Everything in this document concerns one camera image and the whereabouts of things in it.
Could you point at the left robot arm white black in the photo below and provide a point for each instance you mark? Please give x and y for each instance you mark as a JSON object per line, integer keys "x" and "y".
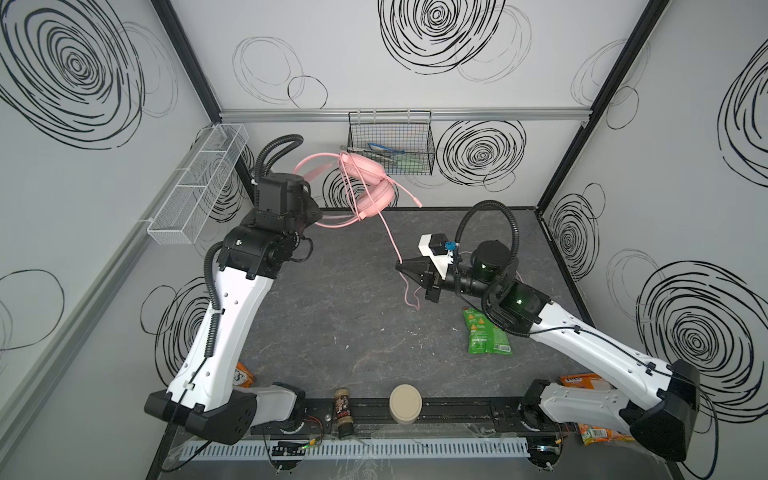
{"x": 238, "y": 272}

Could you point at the orange white snack bag left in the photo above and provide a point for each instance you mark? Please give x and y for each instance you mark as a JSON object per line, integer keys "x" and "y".
{"x": 243, "y": 377}

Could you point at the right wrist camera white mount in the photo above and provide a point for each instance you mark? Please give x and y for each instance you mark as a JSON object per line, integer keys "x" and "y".
{"x": 440, "y": 250}

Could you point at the orange snack bag right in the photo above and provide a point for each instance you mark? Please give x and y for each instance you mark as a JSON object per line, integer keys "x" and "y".
{"x": 593, "y": 434}

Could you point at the green snack bag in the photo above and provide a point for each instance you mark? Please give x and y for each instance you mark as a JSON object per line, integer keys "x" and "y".
{"x": 483, "y": 336}

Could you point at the clear plastic wall shelf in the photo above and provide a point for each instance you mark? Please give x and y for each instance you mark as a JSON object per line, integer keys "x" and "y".
{"x": 188, "y": 206}

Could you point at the black wire basket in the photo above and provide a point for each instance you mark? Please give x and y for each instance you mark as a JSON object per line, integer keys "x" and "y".
{"x": 382, "y": 135}

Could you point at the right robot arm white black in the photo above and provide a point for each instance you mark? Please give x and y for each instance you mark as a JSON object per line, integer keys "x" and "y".
{"x": 655, "y": 402}

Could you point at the pink headphones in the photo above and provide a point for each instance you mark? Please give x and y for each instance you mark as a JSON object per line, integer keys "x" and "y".
{"x": 368, "y": 188}

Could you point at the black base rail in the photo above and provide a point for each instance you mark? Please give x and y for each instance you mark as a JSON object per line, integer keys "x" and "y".
{"x": 490, "y": 414}

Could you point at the small brown bottle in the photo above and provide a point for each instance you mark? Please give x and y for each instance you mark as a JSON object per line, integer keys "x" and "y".
{"x": 343, "y": 415}

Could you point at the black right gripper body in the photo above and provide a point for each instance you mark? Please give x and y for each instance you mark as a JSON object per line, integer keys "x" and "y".
{"x": 430, "y": 279}

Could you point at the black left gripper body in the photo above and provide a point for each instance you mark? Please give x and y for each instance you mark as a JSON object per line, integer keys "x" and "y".
{"x": 306, "y": 212}

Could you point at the white slotted cable duct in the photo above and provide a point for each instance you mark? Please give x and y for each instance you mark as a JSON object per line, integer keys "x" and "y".
{"x": 431, "y": 448}

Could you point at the beige round lid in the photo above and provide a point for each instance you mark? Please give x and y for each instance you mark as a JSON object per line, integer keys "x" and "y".
{"x": 405, "y": 404}

